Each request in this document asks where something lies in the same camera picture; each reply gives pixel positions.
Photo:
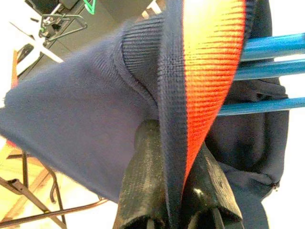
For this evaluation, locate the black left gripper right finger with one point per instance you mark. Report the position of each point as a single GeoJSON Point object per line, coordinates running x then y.
{"type": "Point", "coordinates": [214, 190]}

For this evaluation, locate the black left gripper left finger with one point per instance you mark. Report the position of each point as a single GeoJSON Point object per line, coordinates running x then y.
{"type": "Point", "coordinates": [140, 181]}

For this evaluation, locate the dark garment with red trim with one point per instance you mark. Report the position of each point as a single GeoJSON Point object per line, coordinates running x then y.
{"type": "Point", "coordinates": [71, 119]}

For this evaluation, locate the blue plastic hanger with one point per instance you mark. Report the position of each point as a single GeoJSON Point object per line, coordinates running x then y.
{"type": "Point", "coordinates": [274, 45]}

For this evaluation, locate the green plastic hanger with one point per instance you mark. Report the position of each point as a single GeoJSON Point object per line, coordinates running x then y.
{"type": "Point", "coordinates": [90, 9]}

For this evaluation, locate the marble pattern folding table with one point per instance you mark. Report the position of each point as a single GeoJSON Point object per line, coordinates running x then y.
{"type": "Point", "coordinates": [14, 184]}

